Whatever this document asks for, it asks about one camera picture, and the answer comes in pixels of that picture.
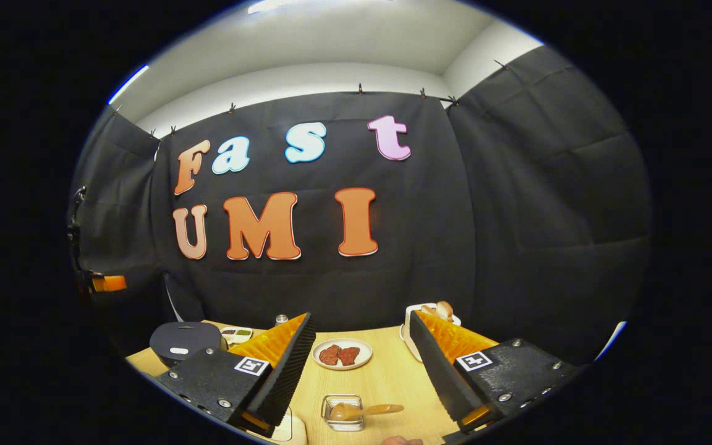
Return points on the toast slice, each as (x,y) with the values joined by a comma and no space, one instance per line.
(428,309)
(445,309)

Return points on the white toaster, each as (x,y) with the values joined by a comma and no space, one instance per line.
(406,337)

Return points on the white oval plate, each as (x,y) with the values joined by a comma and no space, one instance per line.
(362,346)

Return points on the black silver rice cooker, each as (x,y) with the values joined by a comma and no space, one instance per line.
(183,340)

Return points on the clear plastic bottle red label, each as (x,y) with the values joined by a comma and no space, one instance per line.
(282,319)

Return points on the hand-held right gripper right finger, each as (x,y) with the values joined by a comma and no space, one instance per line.
(436,377)

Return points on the brown meat piece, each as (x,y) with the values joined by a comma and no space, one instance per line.
(329,355)
(350,356)

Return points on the small white condiment dish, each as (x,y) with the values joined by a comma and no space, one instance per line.
(237,335)

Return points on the clear glass rice tray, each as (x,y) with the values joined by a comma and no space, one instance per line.
(297,429)

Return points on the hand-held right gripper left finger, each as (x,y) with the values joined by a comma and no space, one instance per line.
(288,377)

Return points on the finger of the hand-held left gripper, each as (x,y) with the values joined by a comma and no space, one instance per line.
(110,283)

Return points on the wooden spoon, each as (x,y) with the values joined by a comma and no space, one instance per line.
(381,408)

